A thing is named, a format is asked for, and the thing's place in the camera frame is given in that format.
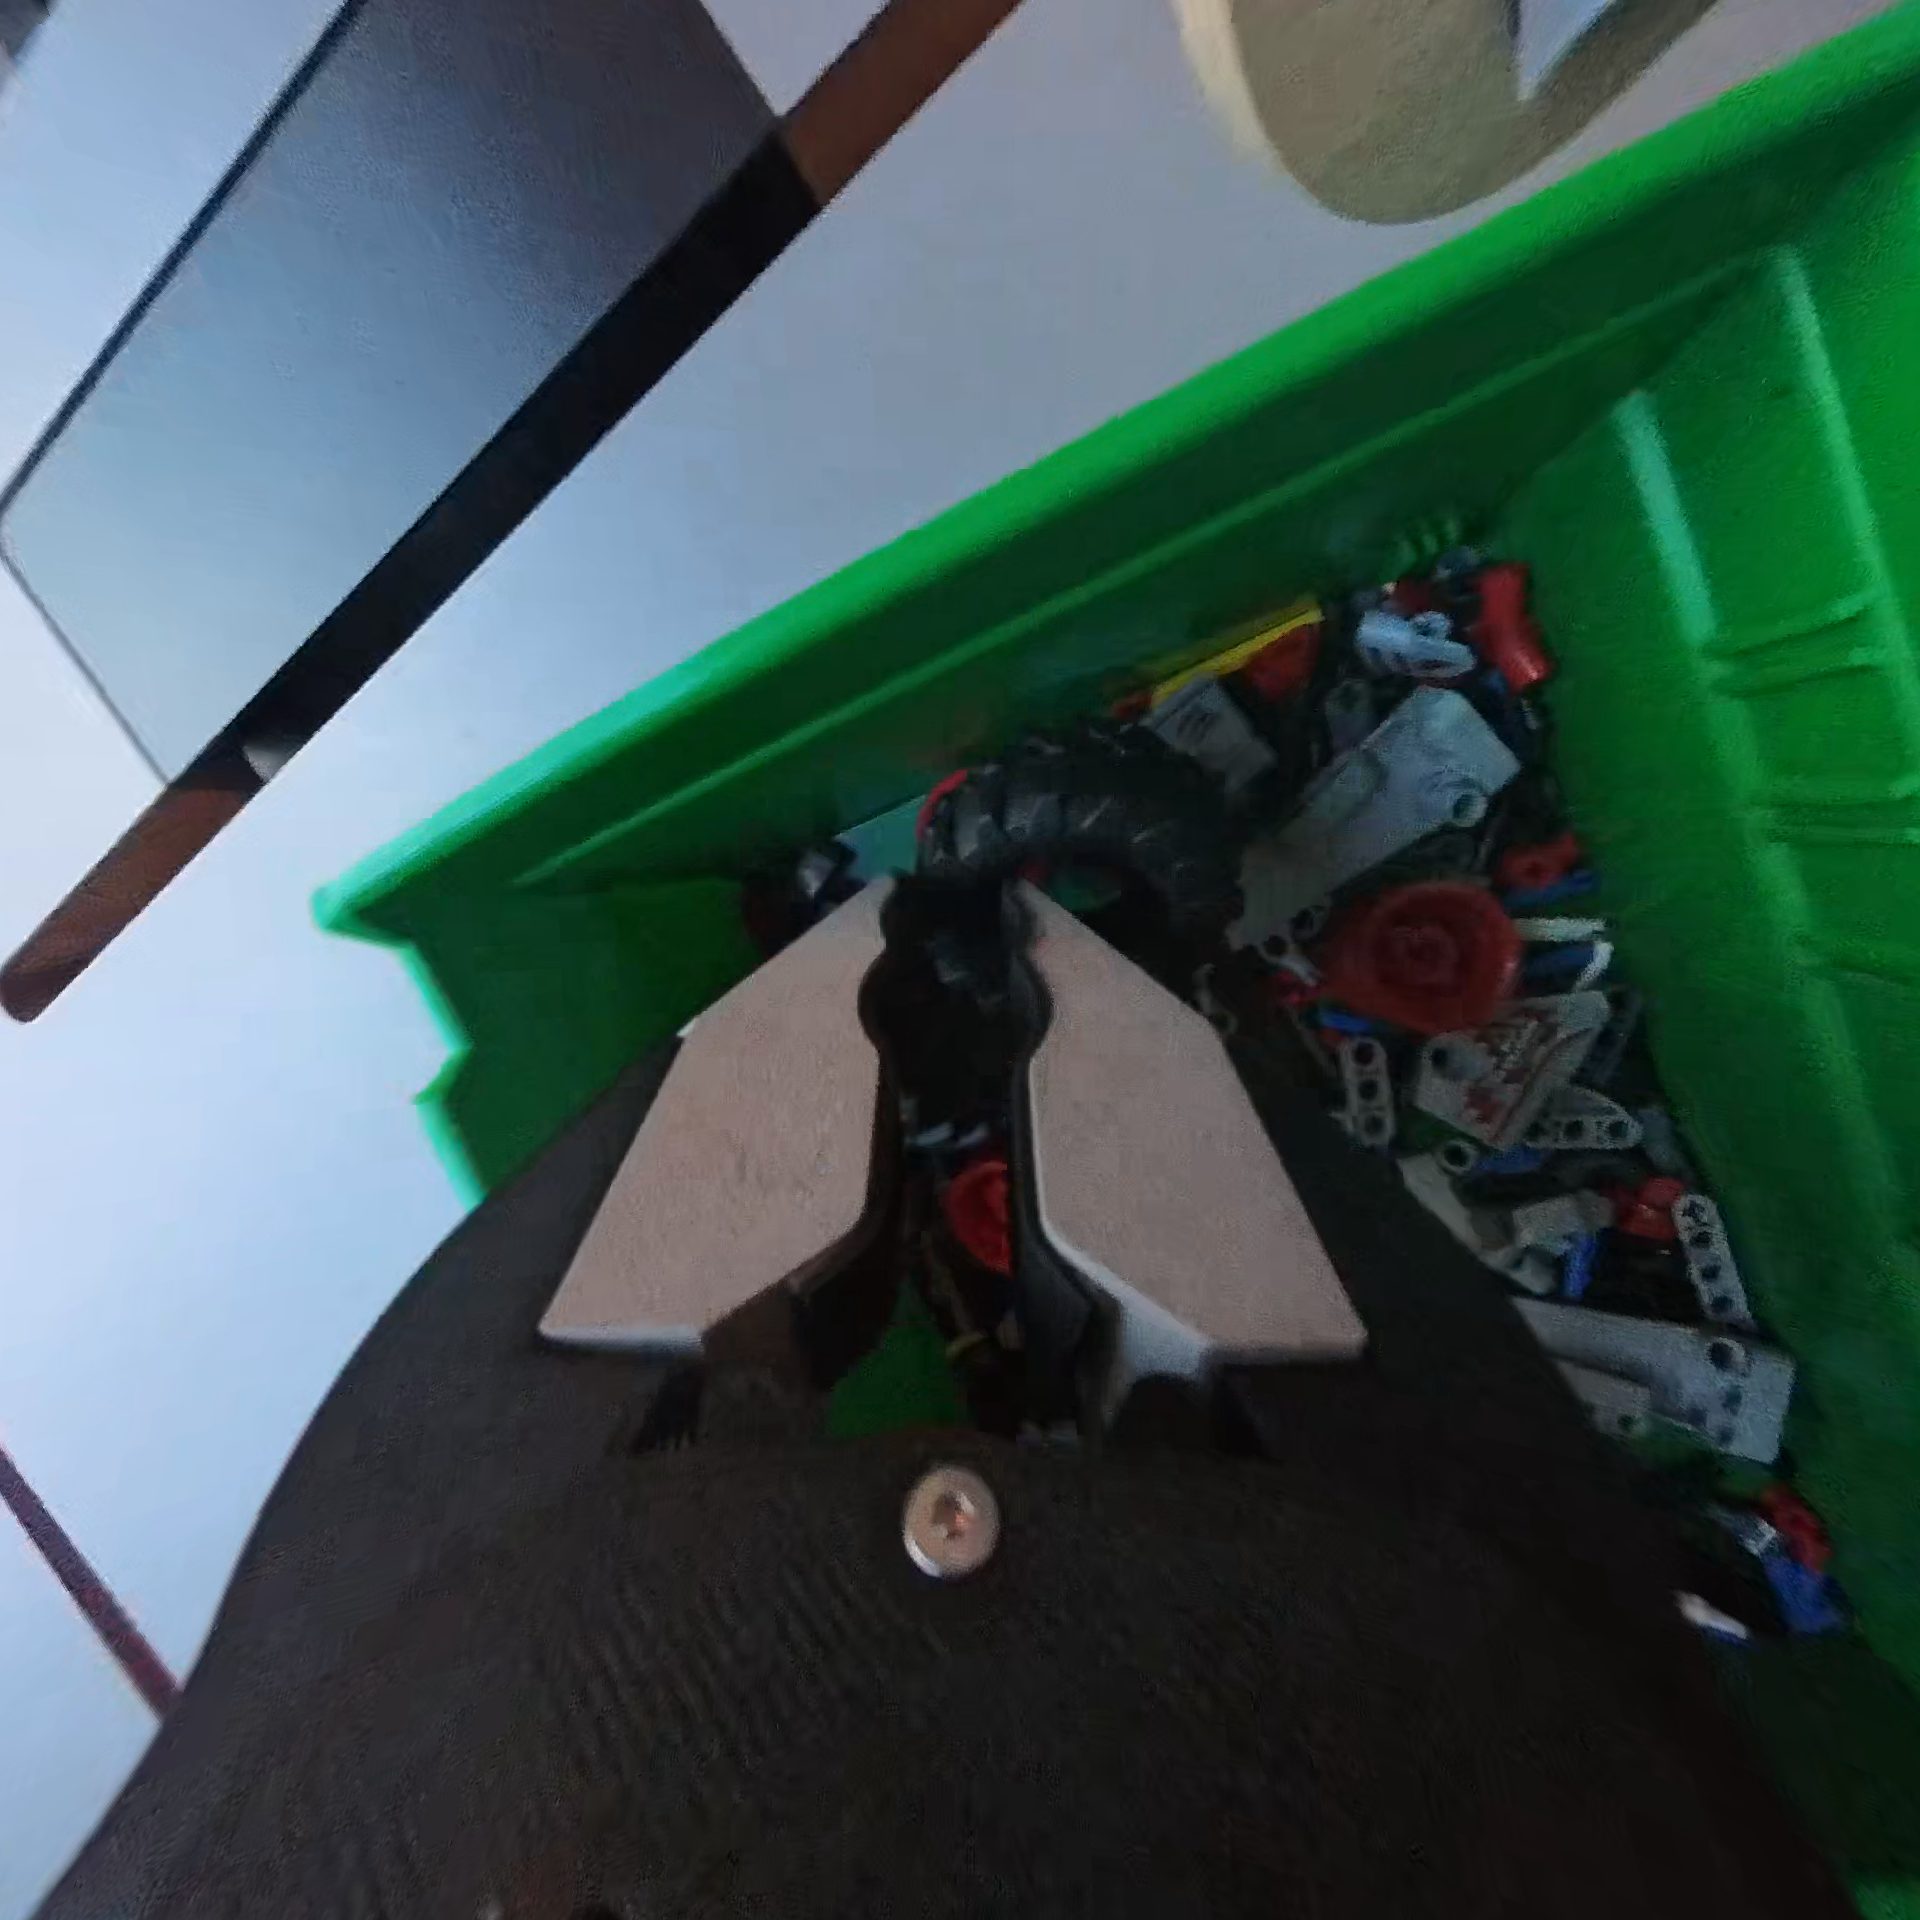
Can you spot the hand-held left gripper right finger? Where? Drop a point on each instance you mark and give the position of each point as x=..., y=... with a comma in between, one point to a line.
x=1172, y=1154

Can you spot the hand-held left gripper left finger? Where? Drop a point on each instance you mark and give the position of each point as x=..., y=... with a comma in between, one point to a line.
x=720, y=1139

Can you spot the black knobbly lego tyre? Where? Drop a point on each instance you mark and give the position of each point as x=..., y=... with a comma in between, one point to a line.
x=1082, y=833

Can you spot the pile of lego pieces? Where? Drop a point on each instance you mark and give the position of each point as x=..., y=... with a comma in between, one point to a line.
x=1515, y=1202

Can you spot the green plastic bin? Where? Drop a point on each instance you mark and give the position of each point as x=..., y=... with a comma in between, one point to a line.
x=1199, y=495

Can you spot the small red lego wheel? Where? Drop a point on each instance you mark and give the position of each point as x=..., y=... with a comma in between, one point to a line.
x=985, y=1202

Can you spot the red spoked lego wheel rim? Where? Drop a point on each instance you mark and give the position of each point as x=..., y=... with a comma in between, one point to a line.
x=1418, y=951

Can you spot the white printed lego panel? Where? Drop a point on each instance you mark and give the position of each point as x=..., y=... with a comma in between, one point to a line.
x=1485, y=1076

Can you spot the grey lego block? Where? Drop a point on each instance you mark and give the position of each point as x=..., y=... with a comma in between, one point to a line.
x=1395, y=797

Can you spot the long grey lego beam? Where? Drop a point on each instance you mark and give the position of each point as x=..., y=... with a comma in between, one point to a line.
x=1680, y=1373

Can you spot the dark grey flat panel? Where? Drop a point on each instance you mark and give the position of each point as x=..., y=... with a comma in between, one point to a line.
x=302, y=378

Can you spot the beige tape roll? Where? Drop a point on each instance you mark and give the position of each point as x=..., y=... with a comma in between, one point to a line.
x=1395, y=121

